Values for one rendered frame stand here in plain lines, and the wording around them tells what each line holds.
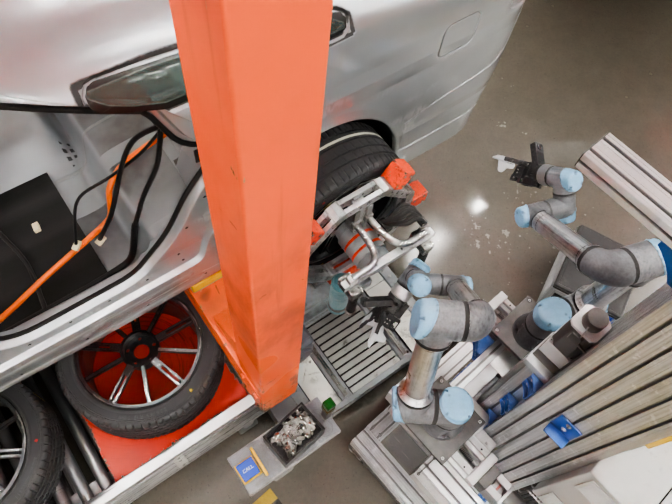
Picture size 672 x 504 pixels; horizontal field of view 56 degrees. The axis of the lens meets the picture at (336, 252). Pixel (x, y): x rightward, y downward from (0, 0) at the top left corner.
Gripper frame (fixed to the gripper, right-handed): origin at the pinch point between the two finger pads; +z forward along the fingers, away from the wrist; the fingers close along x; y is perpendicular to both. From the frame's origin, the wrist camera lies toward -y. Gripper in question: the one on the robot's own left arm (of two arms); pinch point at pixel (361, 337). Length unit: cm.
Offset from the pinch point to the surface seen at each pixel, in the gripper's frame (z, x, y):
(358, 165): -50, 15, -34
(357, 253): -22.3, 19.3, -12.8
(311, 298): 17, 74, 3
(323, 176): -40, 14, -43
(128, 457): 102, 27, -40
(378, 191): -47, 13, -23
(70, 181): 23, 66, -115
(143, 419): 77, 17, -46
